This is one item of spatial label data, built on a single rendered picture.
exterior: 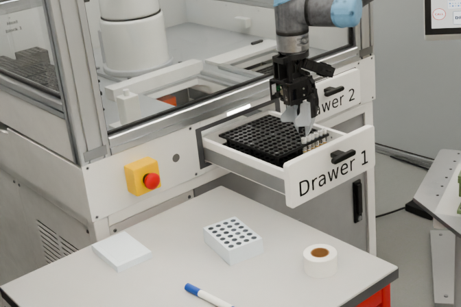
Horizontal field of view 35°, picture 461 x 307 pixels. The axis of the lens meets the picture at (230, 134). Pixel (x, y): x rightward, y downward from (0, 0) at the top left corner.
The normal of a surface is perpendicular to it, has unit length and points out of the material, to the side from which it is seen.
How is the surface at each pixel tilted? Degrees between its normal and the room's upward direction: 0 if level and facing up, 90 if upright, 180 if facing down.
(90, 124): 90
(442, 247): 5
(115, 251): 0
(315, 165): 90
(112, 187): 90
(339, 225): 90
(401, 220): 0
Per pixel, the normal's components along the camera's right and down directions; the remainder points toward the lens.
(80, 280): -0.10, -0.92
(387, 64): -0.73, 0.32
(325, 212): 0.64, 0.24
